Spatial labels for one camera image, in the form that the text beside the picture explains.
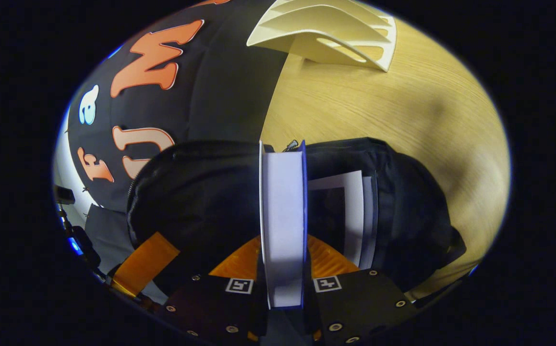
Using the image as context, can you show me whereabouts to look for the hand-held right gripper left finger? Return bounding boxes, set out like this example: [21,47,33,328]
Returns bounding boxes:
[164,235,267,344]

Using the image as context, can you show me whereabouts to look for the blue cover book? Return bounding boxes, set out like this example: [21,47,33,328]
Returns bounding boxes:
[258,139,309,309]

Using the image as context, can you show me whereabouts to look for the grey portrait cover book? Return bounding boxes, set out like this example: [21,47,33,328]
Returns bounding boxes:
[307,170,379,271]

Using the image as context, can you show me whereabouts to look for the white bookshelf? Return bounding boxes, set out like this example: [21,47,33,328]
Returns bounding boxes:
[246,0,398,73]

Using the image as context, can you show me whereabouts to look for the black schoolbag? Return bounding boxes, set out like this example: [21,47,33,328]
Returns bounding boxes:
[125,137,468,295]

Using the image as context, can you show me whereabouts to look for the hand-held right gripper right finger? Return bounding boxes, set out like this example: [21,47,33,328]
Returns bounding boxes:
[303,234,419,344]

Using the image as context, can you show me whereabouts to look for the black backdrop cloth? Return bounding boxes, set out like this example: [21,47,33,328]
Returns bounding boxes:
[64,0,290,274]

